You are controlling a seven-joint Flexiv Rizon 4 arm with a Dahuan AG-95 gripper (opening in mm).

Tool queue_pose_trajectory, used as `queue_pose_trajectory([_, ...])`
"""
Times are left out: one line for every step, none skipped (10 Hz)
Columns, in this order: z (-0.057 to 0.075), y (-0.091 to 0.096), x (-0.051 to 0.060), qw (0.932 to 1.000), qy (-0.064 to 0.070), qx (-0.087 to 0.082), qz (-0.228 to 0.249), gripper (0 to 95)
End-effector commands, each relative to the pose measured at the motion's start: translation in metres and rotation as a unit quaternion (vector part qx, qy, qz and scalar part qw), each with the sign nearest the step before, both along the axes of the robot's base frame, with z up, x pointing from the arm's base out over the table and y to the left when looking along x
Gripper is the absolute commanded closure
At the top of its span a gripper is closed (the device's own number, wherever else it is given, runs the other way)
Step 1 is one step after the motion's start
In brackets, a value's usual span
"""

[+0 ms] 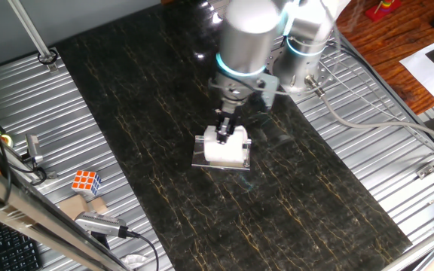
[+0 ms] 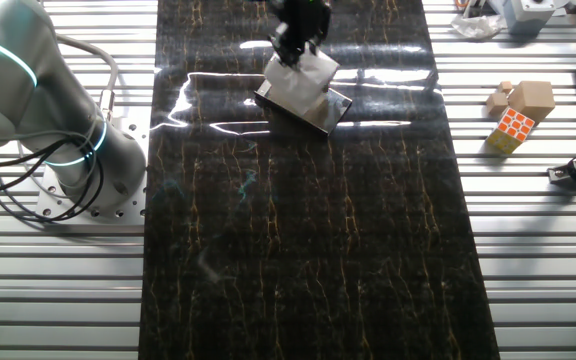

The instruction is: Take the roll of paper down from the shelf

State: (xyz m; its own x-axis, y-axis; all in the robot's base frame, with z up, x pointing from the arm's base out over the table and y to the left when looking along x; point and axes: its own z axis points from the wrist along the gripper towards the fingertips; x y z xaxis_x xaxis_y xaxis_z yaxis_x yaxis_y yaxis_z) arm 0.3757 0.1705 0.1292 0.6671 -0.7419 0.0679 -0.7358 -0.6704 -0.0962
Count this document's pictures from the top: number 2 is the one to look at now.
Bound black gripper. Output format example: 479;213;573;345
268;0;333;69

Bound white toilet paper roll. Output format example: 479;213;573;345
262;47;342;117

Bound chrome metal roll shelf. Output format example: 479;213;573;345
253;78;354;137

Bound crumpled white plastic bag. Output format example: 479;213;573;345
450;12;508;40

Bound black marble pattern mat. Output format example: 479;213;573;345
137;0;501;360

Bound small wooden block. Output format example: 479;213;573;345
485;91;510;119

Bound orange white Rubik's cube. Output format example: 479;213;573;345
485;106;537;155

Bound grey button box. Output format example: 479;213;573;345
487;0;557;36

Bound large wooden block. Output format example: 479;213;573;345
507;80;557;125

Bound thick grey robot cable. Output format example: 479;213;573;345
50;32;120;119

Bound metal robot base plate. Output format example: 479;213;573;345
35;104;149;226

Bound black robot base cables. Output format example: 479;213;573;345
0;124;108;221

